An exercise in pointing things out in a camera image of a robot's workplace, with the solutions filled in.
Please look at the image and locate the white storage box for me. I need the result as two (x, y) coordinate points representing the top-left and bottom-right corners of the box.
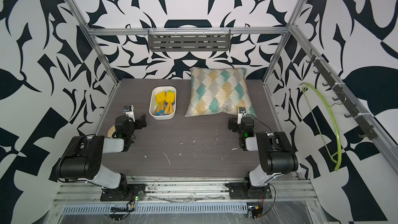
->
(149, 86), (177, 120)

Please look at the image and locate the yellow toy shovel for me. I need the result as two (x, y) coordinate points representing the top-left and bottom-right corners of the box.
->
(164, 90), (175, 115)
(155, 91), (166, 116)

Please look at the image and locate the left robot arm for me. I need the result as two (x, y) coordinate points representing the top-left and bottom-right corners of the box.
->
(56, 113), (147, 197)

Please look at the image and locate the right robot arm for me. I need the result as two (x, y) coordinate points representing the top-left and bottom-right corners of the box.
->
(228, 116), (299, 190)

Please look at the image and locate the patterned teal yellow cushion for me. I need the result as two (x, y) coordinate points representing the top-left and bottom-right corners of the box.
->
(185, 67), (257, 117)

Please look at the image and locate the green plastic hanger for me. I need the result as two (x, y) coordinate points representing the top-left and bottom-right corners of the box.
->
(300, 82), (343, 172)

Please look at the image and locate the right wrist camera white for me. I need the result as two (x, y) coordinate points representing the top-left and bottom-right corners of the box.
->
(237, 107), (246, 125)

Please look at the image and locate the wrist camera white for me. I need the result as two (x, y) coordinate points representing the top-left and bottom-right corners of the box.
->
(237, 107), (246, 125)
(123, 105), (135, 122)

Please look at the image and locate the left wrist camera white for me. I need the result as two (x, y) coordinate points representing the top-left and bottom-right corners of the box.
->
(123, 105), (135, 122)

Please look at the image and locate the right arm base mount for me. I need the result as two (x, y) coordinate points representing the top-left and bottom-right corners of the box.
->
(225, 183), (273, 200)

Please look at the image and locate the aluminium frame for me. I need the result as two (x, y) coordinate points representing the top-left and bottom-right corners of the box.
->
(51, 0), (398, 224)

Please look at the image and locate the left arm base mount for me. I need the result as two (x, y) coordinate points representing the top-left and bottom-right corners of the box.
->
(100, 184), (146, 202)

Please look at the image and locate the white cable duct strip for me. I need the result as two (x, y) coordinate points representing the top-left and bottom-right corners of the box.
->
(62, 202), (248, 215)

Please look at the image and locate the grey wall shelf rack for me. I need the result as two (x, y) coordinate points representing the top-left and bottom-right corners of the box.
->
(148, 28), (232, 52)

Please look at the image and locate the black hook rail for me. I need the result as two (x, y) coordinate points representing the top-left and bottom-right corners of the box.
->
(308, 49), (378, 140)

